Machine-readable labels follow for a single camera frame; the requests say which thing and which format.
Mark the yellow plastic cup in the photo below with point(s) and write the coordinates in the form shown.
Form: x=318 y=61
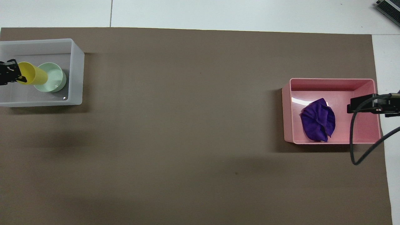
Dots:
x=34 y=75

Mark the translucent white plastic box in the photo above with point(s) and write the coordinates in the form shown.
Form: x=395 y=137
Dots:
x=76 y=72

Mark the pink plastic box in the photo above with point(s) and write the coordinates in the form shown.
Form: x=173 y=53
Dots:
x=318 y=89

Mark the light green bowl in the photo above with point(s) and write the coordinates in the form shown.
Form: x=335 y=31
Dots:
x=55 y=78

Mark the purple crumpled cloth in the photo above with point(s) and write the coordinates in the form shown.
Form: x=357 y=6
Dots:
x=318 y=120

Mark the grey ribbed device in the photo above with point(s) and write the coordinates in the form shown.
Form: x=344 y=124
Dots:
x=390 y=7

